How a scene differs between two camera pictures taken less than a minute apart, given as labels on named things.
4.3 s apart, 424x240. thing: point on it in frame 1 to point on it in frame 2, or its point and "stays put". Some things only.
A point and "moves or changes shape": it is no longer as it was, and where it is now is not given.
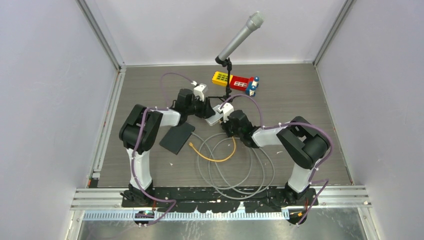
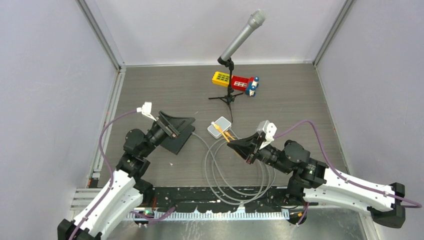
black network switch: (176, 137) stays put
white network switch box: (214, 119) moves or changes shape
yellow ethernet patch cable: (191, 144) to (225, 134)
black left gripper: (206, 105) to (173, 126)
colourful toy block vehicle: (249, 84) stays put
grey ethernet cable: (215, 179) to (261, 194)
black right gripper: (225, 126) to (245, 146)
